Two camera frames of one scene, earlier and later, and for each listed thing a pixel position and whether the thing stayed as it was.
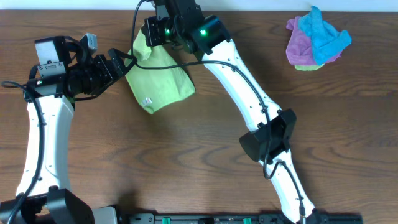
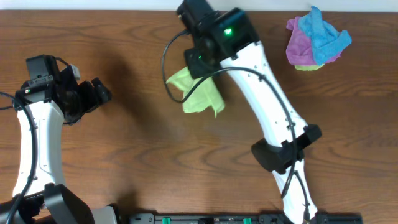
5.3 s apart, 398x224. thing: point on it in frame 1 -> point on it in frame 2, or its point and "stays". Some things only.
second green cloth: x=308 y=67 stays
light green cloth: x=155 y=89 -> x=205 y=94
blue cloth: x=327 y=41 stays
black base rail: x=301 y=218 stays
